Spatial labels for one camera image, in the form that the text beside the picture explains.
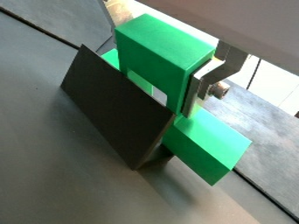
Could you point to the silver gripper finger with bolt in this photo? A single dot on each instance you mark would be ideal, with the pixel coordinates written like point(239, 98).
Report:
point(206, 81)

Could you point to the green stepped block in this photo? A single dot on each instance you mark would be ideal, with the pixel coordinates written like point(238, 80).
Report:
point(158, 56)

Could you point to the black angle bracket fixture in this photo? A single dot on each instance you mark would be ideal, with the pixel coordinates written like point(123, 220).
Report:
point(128, 116)

